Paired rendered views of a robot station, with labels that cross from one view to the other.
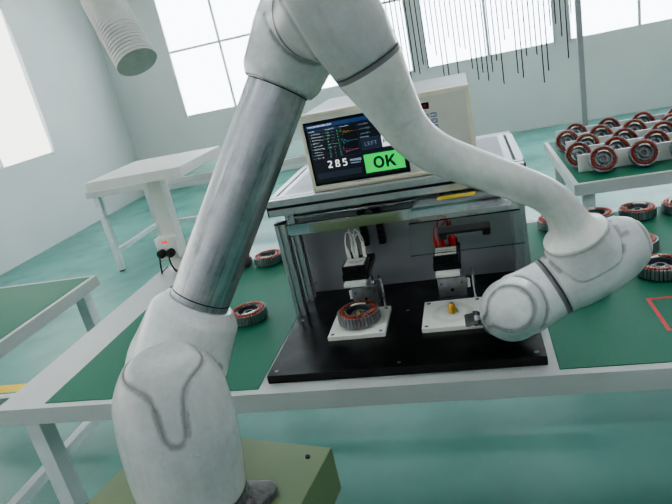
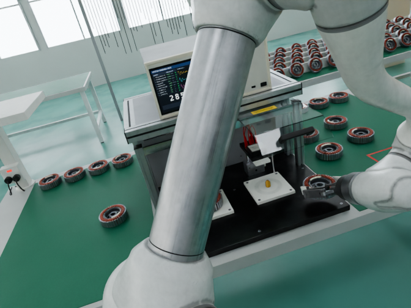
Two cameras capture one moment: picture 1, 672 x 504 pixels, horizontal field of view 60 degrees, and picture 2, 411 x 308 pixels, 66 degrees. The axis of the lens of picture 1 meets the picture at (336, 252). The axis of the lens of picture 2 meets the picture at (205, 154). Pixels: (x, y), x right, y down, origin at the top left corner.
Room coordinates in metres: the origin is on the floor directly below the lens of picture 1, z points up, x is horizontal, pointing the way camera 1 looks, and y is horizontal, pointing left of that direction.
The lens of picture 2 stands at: (0.49, 0.33, 1.51)
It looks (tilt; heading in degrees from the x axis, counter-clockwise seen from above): 28 degrees down; 337
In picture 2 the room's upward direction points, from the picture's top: 13 degrees counter-clockwise
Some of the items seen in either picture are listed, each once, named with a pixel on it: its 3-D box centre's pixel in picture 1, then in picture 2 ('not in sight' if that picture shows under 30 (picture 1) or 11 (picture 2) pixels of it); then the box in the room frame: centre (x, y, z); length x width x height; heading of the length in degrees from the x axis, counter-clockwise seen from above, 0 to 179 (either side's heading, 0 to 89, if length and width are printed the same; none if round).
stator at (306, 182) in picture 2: not in sight; (320, 186); (1.14, -0.34, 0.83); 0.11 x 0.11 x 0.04
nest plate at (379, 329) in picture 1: (360, 322); (209, 206); (1.38, -0.02, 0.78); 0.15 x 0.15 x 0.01; 75
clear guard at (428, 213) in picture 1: (464, 214); (276, 121); (1.31, -0.32, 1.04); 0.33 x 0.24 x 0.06; 165
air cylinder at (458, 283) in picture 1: (452, 283); (254, 165); (1.46, -0.30, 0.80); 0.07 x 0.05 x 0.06; 75
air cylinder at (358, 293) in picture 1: (366, 292); not in sight; (1.52, -0.06, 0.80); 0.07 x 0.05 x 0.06; 75
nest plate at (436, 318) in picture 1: (452, 314); (268, 187); (1.32, -0.26, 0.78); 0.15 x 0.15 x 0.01; 75
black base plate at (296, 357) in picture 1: (407, 321); (238, 197); (1.36, -0.14, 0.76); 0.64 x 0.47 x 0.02; 75
